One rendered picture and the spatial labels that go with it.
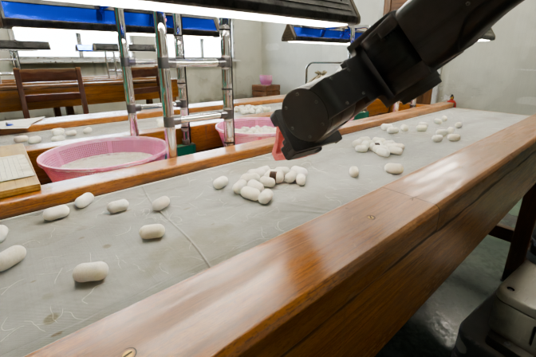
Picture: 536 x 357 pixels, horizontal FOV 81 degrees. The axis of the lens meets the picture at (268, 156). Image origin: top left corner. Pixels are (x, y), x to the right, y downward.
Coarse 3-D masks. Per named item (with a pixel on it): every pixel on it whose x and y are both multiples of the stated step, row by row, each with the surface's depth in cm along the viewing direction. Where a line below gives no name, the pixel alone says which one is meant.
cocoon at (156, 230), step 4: (156, 224) 42; (160, 224) 42; (140, 228) 41; (144, 228) 41; (148, 228) 41; (152, 228) 41; (156, 228) 41; (160, 228) 41; (164, 228) 42; (140, 232) 41; (144, 232) 41; (148, 232) 41; (152, 232) 41; (156, 232) 41; (160, 232) 41; (164, 232) 42; (140, 236) 41; (144, 236) 41; (148, 236) 41; (152, 236) 41; (156, 236) 41; (160, 236) 41
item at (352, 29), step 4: (324, 28) 146; (328, 28) 146; (332, 28) 144; (336, 28) 143; (340, 28) 141; (344, 28) 156; (348, 28) 154; (352, 28) 136; (356, 28) 151; (360, 28) 149; (364, 28) 148; (352, 32) 136; (352, 36) 137; (352, 40) 137; (348, 52) 140; (348, 56) 140; (360, 112) 154; (364, 112) 155; (368, 112) 158; (356, 116) 152; (360, 116) 154; (364, 116) 156
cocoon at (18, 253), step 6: (12, 246) 36; (18, 246) 37; (6, 252) 35; (12, 252) 36; (18, 252) 36; (24, 252) 37; (0, 258) 35; (6, 258) 35; (12, 258) 35; (18, 258) 36; (0, 264) 34; (6, 264) 35; (12, 264) 35; (0, 270) 35
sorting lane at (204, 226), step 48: (336, 144) 87; (432, 144) 87; (144, 192) 56; (192, 192) 56; (288, 192) 56; (336, 192) 56; (48, 240) 41; (96, 240) 41; (144, 240) 41; (192, 240) 41; (240, 240) 41; (0, 288) 33; (48, 288) 33; (96, 288) 33; (144, 288) 33; (0, 336) 27; (48, 336) 27
